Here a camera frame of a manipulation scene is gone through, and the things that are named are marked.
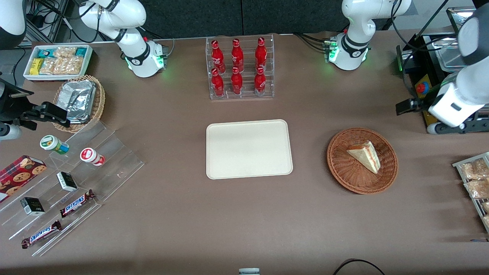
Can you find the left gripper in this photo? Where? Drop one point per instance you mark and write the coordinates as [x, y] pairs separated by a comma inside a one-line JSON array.
[[419, 104]]

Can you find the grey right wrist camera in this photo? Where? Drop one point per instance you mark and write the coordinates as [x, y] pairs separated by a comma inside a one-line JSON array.
[[9, 132]]

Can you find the red cola bottle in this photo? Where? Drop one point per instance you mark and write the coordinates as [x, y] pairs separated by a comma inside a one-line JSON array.
[[237, 57], [217, 84], [217, 59], [261, 55], [236, 82], [260, 82]]

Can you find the tan wicker basket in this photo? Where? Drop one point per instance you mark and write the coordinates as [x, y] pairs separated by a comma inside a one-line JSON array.
[[98, 103]]

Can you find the white snack bin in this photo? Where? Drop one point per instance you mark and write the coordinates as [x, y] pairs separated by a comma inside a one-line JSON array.
[[27, 76]]

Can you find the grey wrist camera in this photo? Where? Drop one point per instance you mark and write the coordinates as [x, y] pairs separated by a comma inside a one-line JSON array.
[[9, 132], [435, 128]]

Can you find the tray of packaged snacks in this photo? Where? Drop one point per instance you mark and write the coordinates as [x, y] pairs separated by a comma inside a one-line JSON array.
[[458, 165]]

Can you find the green lid cup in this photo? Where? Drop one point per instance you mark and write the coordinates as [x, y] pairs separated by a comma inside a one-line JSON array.
[[51, 143]]

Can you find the small grey object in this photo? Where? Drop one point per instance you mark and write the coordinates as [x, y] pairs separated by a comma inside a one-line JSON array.
[[249, 271]]

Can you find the round brown wicker basket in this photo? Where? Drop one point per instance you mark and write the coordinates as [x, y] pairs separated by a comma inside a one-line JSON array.
[[344, 173]]

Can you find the steel tray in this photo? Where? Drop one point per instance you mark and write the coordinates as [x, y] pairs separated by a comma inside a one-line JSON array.
[[447, 57], [458, 19]]

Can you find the clear acrylic step display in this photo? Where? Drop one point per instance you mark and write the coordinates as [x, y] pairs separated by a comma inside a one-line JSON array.
[[114, 160]]

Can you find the clear bag of snacks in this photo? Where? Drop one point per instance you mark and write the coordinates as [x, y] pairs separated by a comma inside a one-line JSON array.
[[486, 220], [477, 189], [473, 170], [485, 207]]

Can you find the red cookie box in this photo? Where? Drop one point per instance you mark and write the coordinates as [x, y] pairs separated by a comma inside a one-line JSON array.
[[19, 175]]

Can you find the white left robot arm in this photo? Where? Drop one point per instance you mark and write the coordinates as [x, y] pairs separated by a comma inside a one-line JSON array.
[[355, 23]]

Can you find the clear cracker bag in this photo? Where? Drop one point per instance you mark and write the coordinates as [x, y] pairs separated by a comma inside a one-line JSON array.
[[47, 66], [65, 52], [68, 65]]

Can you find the silver foil packet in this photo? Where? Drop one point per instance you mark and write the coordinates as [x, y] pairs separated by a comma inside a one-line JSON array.
[[78, 99]]

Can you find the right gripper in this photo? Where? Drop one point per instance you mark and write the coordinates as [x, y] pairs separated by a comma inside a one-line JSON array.
[[8, 105]]

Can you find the red lid cup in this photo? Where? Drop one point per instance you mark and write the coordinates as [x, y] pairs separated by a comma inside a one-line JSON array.
[[89, 155]]

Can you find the cream plastic tray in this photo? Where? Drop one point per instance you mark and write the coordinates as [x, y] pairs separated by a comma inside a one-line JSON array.
[[248, 149]]

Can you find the yellow snack packet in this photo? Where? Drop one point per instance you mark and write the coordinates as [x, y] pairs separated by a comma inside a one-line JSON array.
[[36, 67]]

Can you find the teal snack packet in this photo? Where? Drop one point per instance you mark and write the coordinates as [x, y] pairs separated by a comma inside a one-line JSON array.
[[80, 52], [46, 53]]

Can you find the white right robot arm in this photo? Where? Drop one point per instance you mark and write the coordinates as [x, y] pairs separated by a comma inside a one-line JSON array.
[[130, 23]]

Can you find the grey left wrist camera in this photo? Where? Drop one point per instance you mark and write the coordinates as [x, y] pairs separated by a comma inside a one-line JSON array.
[[435, 128]]

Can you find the small blue object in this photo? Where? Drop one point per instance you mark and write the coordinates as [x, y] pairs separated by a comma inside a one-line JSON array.
[[479, 240]]

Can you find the aluminium frame structure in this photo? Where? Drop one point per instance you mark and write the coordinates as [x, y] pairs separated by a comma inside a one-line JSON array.
[[57, 23]]

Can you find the triangular sandwich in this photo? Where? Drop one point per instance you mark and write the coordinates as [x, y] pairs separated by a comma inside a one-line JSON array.
[[366, 156]]

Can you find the snickers bar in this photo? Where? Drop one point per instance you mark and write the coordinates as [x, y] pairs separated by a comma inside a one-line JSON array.
[[40, 234], [76, 203]]

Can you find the small black box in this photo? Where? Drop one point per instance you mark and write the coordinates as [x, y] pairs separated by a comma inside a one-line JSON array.
[[67, 181], [32, 206]]

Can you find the clear acrylic bottle rack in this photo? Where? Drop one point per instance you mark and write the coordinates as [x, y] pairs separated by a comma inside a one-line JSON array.
[[246, 91]]

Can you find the red emergency stop button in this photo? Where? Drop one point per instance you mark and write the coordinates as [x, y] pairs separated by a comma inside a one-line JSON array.
[[422, 88]]

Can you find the black backdrop panel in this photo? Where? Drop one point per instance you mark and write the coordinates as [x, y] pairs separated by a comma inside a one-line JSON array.
[[294, 15], [191, 17]]

